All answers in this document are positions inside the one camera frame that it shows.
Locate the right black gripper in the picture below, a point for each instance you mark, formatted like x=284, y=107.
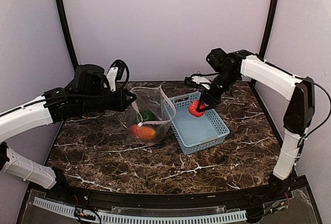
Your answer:
x=205, y=97

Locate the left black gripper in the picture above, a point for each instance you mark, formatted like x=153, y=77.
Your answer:
x=121, y=103

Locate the red apple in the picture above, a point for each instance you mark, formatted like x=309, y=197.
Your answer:
x=193, y=109

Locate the light blue plastic basket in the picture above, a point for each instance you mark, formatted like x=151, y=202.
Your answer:
x=195, y=133

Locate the green pepper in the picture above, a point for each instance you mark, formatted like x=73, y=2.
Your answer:
x=148, y=116

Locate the orange persimmon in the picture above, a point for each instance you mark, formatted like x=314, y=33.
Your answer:
x=143, y=132

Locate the clear zip top bag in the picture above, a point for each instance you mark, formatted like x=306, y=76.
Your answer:
x=155, y=100

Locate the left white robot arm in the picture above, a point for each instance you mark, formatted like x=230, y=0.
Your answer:
x=53, y=106

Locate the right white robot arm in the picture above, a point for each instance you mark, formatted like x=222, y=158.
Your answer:
x=298, y=91

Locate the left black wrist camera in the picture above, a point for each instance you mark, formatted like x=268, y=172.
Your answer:
x=88, y=78

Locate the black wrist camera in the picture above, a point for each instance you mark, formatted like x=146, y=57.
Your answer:
x=216, y=58
x=88, y=78

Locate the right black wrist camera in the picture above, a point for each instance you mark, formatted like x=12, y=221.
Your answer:
x=216, y=58

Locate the black front rail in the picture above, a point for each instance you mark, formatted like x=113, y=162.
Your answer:
x=231, y=199

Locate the white slotted cable duct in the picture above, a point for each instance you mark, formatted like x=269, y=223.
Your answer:
x=142, y=215

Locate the left black frame post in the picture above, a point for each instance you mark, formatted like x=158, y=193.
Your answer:
x=66, y=32

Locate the black frame post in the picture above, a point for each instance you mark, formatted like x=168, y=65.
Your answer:
x=66, y=32
x=268, y=28

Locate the right black frame post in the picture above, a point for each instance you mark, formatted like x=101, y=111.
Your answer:
x=268, y=28

